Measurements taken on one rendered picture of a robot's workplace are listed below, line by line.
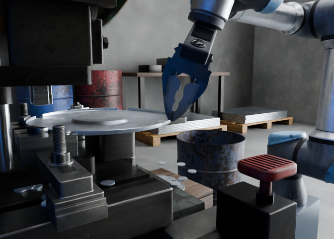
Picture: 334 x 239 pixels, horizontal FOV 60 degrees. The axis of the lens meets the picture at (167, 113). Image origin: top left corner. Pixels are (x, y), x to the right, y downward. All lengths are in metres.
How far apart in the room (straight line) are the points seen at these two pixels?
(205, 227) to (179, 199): 0.10
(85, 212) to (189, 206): 0.22
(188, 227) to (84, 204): 0.18
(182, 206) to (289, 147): 0.54
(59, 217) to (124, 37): 4.04
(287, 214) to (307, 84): 5.03
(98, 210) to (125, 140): 0.25
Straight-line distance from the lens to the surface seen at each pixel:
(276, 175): 0.39
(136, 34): 4.42
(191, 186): 1.39
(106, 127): 0.53
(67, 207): 0.36
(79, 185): 0.37
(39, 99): 0.56
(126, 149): 0.60
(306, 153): 0.96
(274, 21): 0.89
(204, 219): 0.51
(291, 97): 5.59
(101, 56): 0.56
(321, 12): 0.97
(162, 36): 4.66
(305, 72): 5.45
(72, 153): 0.53
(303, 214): 1.05
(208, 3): 0.56
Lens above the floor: 0.88
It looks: 9 degrees down
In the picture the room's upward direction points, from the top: straight up
